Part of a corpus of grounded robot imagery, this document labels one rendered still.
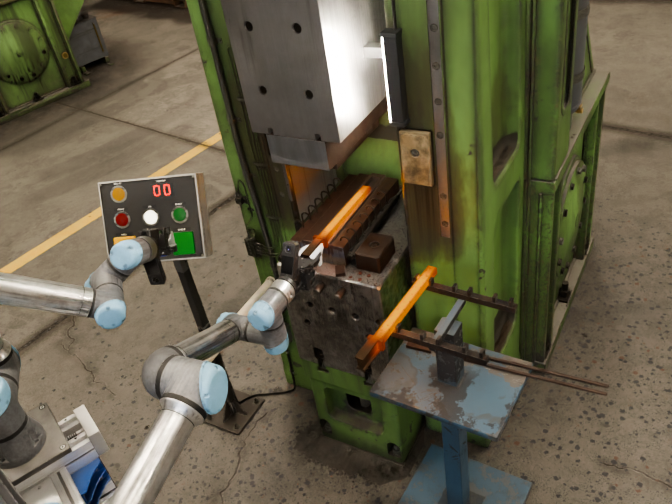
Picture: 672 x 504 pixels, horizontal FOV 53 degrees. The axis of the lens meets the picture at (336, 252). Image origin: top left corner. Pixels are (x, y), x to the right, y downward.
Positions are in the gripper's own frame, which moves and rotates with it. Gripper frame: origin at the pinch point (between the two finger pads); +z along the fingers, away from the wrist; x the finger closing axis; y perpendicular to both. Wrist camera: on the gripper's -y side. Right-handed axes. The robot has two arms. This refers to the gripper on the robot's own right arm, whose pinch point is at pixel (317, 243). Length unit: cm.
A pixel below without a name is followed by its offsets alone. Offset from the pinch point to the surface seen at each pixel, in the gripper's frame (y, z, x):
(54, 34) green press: 45, 256, -428
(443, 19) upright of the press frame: -66, 17, 39
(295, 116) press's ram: -42.5, 2.1, -0.6
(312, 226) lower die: 2.8, 11.3, -8.8
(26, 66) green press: 60, 221, -434
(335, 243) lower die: 1.7, 3.9, 4.1
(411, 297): 4.1, -9.6, 35.8
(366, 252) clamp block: 2.9, 4.1, 14.8
